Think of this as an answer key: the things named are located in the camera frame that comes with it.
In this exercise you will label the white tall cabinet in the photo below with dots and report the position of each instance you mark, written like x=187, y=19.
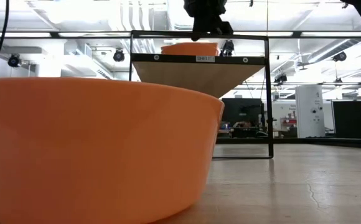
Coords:
x=309, y=112

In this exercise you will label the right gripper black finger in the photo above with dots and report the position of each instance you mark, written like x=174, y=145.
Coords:
x=203, y=26
x=221, y=28

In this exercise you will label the orange plastic mini bowl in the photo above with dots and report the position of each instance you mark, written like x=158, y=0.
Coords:
x=190, y=49
x=90, y=149

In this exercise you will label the black partition panel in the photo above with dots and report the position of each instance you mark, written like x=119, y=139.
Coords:
x=350, y=119

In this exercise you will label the black metal table frame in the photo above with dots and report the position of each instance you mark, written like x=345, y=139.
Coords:
x=308, y=142

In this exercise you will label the black overhead crossbeam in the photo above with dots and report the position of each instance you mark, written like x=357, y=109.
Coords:
x=90, y=34

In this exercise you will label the wooden shelf with black frame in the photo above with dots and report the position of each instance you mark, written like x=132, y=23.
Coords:
x=199, y=74

